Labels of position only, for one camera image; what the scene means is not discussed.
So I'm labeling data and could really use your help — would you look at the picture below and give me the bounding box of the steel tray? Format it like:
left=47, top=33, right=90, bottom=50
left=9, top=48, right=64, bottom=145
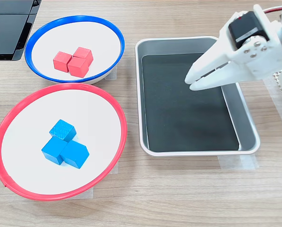
left=135, top=35, right=261, bottom=157

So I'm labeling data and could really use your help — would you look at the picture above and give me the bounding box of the red cube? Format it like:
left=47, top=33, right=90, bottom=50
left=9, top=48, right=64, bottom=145
left=52, top=51, right=73, bottom=72
left=67, top=56, right=89, bottom=78
left=72, top=46, right=94, bottom=67

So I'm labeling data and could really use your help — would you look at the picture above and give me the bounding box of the red-rimmed white plate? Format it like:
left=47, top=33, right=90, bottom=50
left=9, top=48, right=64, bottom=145
left=0, top=82, right=128, bottom=201

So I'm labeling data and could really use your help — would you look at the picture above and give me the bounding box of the blue-rimmed white plate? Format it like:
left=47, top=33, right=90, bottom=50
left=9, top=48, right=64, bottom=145
left=24, top=15, right=126, bottom=85

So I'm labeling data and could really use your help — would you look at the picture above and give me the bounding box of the blue cube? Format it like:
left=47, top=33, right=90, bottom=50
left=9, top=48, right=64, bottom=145
left=41, top=136, right=68, bottom=166
left=49, top=119, right=77, bottom=143
left=60, top=140, right=90, bottom=169

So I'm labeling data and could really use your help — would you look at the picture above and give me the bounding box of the translucent tape sheet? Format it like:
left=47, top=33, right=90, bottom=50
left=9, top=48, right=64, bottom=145
left=263, top=78, right=282, bottom=139

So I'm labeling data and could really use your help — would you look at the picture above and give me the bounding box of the black mat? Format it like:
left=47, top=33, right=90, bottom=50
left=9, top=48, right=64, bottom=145
left=141, top=52, right=240, bottom=153

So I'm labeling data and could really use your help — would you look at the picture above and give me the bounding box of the black flat electronic device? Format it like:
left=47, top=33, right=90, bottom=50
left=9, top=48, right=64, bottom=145
left=0, top=0, right=43, bottom=61

